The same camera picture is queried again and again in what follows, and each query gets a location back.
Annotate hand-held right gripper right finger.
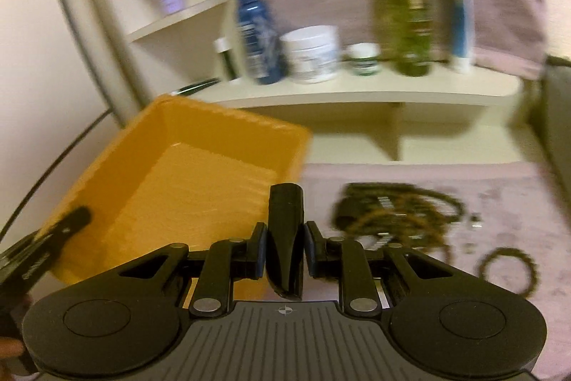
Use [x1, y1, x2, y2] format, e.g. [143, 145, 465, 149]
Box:
[304, 221, 469, 315]

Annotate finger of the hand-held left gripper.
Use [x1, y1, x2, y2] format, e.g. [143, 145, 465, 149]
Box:
[45, 207, 92, 248]

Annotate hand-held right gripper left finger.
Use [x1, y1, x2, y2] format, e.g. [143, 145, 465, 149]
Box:
[102, 222, 268, 317]

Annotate black hair clip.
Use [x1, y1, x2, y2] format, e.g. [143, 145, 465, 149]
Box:
[266, 184, 305, 300]

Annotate silver bead chain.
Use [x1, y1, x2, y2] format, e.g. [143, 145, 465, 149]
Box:
[363, 194, 402, 250]

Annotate orange plastic tray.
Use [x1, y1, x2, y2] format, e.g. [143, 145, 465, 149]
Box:
[33, 94, 313, 301]

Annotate dark bead necklace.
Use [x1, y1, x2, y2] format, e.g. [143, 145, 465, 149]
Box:
[339, 182, 467, 248]

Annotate dark bead bracelet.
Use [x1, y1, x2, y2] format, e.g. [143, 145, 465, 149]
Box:
[478, 247, 541, 298]

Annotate person's left hand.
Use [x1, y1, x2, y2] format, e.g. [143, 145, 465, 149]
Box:
[0, 337, 26, 359]

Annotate cream wooden shelf unit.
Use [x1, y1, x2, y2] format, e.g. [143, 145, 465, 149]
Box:
[100, 0, 522, 163]

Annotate thin green tube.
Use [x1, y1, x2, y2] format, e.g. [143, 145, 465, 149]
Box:
[172, 78, 219, 95]

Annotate green lip balm stick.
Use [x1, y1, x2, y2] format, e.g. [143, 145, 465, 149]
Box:
[214, 38, 239, 82]

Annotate pink cloth mat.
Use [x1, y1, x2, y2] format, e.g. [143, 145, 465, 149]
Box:
[268, 161, 571, 368]

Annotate small green white jar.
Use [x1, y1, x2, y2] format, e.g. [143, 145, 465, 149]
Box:
[347, 43, 382, 76]

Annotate blue spray bottle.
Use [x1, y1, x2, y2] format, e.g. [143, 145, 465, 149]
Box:
[232, 0, 286, 86]

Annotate blue white tube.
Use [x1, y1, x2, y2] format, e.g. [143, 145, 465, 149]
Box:
[446, 0, 474, 73]

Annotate grey cushion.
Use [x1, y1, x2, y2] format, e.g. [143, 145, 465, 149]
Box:
[529, 55, 571, 185]

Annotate black cable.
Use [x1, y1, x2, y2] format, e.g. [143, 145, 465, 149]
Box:
[0, 109, 112, 240]

